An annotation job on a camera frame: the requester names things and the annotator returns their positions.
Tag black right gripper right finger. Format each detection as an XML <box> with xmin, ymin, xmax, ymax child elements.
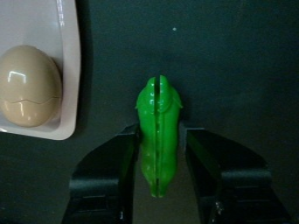
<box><xmin>181</xmin><ymin>126</ymin><xmax>293</xmax><ymax>224</ymax></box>

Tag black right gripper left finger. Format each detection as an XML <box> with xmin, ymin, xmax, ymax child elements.
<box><xmin>60</xmin><ymin>123</ymin><xmax>140</xmax><ymax>224</ymax></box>

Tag green toy pea pod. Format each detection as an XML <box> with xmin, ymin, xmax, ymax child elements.
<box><xmin>135</xmin><ymin>74</ymin><xmax>184</xmax><ymax>199</ymax></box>

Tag beige toy egg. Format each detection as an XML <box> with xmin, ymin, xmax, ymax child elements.
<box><xmin>0</xmin><ymin>44</ymin><xmax>62</xmax><ymax>129</ymax></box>

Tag pink plastic tray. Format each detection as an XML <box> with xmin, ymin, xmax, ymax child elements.
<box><xmin>0</xmin><ymin>0</ymin><xmax>81</xmax><ymax>141</ymax></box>

